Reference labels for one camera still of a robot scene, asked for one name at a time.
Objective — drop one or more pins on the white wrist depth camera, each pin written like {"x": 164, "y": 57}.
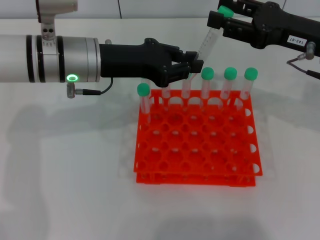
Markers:
{"x": 57, "y": 5}

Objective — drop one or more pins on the camera mounting bracket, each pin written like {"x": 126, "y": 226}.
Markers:
{"x": 48, "y": 30}

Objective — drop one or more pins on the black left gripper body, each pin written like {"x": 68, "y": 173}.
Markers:
{"x": 125, "y": 61}

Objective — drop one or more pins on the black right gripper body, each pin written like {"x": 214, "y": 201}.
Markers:
{"x": 275, "y": 27}

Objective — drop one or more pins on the orange test tube rack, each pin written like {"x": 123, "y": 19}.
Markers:
{"x": 175, "y": 181}

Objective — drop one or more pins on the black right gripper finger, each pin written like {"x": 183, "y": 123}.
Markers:
{"x": 215, "y": 19}
{"x": 246, "y": 3}

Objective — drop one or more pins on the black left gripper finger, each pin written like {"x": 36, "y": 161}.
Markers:
{"x": 191, "y": 55}
{"x": 197, "y": 66}

